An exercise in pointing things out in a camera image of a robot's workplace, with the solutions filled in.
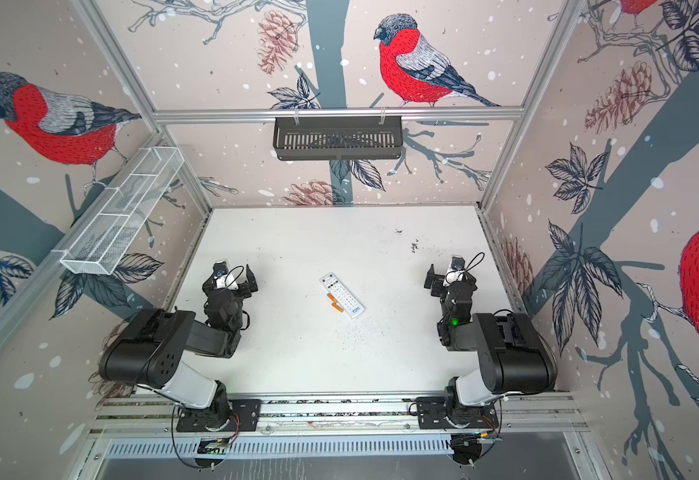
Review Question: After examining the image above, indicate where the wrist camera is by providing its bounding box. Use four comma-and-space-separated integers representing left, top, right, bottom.
211, 260, 234, 290
445, 255, 467, 284

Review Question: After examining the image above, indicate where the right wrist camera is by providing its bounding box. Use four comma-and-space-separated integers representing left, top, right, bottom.
445, 255, 467, 284

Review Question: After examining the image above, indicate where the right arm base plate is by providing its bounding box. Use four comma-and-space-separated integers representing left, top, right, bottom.
409, 397, 499, 431

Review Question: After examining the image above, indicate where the white mesh wall shelf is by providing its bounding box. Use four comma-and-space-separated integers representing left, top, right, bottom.
60, 146, 184, 275

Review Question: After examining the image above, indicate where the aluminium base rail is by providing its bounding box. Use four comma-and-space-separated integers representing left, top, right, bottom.
87, 391, 591, 439

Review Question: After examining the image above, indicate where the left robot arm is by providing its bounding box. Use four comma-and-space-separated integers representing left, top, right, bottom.
98, 261, 261, 434

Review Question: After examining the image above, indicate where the black wall basket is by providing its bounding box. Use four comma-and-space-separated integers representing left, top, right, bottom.
272, 116, 403, 161

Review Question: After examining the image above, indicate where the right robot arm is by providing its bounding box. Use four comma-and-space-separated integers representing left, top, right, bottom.
417, 257, 557, 432

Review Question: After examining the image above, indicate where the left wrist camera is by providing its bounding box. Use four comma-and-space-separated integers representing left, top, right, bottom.
211, 260, 234, 290

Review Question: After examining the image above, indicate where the white remote control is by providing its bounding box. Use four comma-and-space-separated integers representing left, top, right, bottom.
319, 273, 365, 319

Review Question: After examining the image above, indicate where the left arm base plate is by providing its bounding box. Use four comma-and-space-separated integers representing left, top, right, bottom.
174, 399, 262, 434

